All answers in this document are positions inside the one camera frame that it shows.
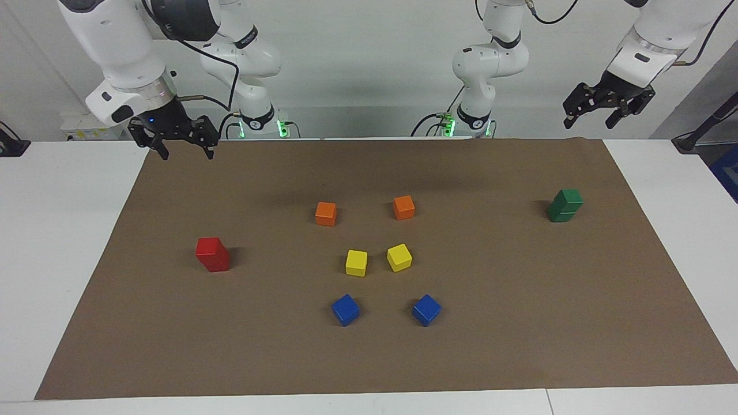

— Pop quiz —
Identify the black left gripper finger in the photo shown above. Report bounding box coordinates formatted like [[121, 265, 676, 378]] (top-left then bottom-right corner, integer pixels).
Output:
[[563, 99, 584, 130], [604, 101, 635, 130]]

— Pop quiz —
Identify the yellow wooden cube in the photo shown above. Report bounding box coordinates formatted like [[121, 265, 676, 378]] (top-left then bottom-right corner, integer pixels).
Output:
[[386, 243, 413, 273], [345, 250, 368, 277]]

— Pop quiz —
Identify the white box with yellow label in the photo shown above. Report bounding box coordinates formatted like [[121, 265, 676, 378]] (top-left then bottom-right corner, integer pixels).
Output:
[[61, 112, 125, 141]]

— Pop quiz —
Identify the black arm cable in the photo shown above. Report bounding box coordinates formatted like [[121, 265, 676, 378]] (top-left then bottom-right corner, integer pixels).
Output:
[[476, 0, 738, 67], [141, 0, 240, 111]]

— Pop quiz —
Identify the red wooden cube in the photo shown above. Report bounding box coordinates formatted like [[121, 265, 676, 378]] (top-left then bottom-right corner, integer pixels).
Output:
[[195, 236, 224, 261], [202, 249, 230, 273]]

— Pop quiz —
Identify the brown paper table mat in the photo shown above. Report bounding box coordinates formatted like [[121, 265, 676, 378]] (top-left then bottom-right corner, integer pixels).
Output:
[[35, 137, 738, 400]]

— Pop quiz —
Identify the green wooden cube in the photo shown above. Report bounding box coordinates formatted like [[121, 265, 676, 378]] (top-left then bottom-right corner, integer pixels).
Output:
[[553, 188, 584, 210], [547, 202, 577, 223]]

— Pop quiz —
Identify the blue crate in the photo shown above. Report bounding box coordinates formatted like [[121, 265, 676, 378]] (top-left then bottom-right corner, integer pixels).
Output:
[[710, 144, 738, 202]]

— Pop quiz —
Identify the black base cable bundle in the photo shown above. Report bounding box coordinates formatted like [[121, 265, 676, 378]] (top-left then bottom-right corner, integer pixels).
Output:
[[411, 89, 463, 137]]

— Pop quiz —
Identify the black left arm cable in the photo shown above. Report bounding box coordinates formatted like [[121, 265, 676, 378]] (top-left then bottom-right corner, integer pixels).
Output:
[[476, 0, 738, 67]]

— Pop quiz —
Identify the blue wooden cube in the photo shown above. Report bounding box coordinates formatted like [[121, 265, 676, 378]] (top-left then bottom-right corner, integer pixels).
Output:
[[332, 294, 360, 327], [412, 294, 442, 327]]

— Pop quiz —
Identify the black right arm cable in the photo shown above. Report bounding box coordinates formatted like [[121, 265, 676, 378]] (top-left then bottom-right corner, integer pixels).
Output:
[[141, 0, 240, 111]]

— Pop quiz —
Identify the black clamp mount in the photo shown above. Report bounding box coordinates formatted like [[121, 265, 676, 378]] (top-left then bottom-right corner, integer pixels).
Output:
[[0, 121, 31, 157]]

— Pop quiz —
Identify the black stand pole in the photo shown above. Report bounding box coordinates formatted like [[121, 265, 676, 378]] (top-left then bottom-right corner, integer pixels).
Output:
[[672, 89, 738, 153]]

